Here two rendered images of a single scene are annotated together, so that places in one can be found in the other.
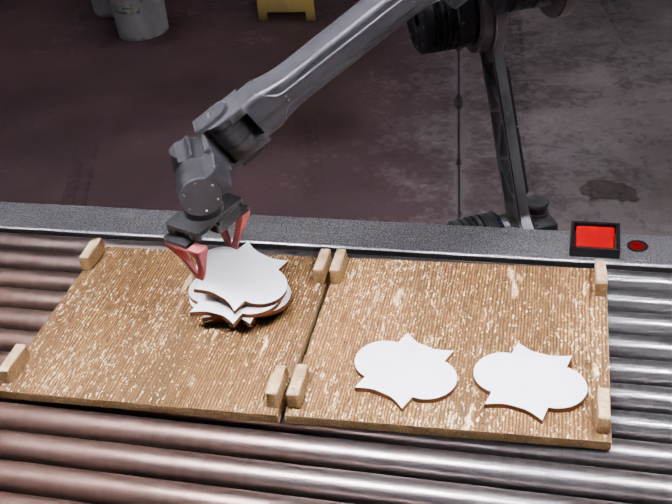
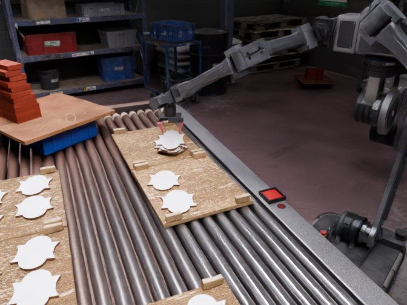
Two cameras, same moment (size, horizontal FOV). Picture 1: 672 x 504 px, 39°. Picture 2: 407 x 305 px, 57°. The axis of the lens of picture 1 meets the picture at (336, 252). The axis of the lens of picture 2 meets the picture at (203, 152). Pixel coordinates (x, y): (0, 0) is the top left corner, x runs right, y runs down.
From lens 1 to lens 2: 119 cm
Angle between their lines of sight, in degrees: 43
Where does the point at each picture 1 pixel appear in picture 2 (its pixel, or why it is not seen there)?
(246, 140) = (177, 96)
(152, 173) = (314, 156)
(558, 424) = (163, 212)
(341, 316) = (179, 164)
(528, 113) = not seen: outside the picture
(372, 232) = (229, 157)
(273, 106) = (183, 89)
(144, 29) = not seen: hidden behind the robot
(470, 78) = not seen: outside the picture
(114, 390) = (122, 146)
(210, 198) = (155, 105)
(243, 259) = (177, 137)
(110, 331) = (143, 137)
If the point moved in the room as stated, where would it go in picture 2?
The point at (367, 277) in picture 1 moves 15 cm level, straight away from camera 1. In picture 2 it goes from (201, 161) to (227, 152)
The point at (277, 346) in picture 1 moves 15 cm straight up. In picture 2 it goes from (157, 160) to (155, 129)
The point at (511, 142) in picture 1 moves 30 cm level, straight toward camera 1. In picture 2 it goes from (386, 193) to (346, 207)
